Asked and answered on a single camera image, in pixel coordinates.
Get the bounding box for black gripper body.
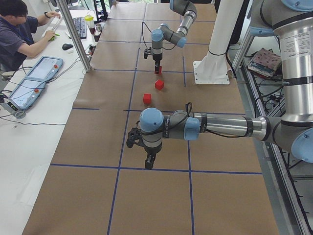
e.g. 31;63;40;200
144;145;162;159
153;53;162;61

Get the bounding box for red block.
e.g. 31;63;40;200
143;93;152;105
154;66;162;74
155;79;164;91

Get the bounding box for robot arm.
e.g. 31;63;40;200
144;0;197;74
126;0;313;169

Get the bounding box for yellow lid bottle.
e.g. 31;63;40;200
84;15;95;29

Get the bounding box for black keyboard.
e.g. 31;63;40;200
73;17;87;39

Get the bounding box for black computer mouse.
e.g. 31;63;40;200
62;43;73;51

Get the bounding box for upper teach pendant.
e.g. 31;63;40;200
25;56;64;81

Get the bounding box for teach pendant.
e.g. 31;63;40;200
25;56;64;81
9;78;46;110

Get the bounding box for lower teach pendant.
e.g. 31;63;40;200
9;78;46;110

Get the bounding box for seated person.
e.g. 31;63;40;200
0;0;61;71

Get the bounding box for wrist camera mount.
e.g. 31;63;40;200
126;127;144;148
143;48;153;59

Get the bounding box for white camera pedestal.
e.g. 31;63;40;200
193;0;249;85

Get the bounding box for aluminium frame post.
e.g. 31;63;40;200
56;0;91;72

